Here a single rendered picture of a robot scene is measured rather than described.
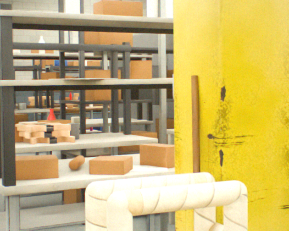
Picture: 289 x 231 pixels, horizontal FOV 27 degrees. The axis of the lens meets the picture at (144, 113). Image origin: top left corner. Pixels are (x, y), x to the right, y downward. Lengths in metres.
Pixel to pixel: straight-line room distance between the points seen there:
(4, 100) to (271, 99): 1.23
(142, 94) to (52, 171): 3.16
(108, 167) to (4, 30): 0.82
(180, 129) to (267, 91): 0.31
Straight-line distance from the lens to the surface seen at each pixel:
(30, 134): 4.46
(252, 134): 1.83
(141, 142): 4.62
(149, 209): 0.74
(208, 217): 0.88
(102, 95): 5.77
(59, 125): 4.58
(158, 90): 4.35
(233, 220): 0.81
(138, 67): 2.94
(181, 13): 1.94
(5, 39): 2.64
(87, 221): 0.81
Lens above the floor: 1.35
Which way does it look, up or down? 3 degrees down
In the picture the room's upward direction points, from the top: 1 degrees counter-clockwise
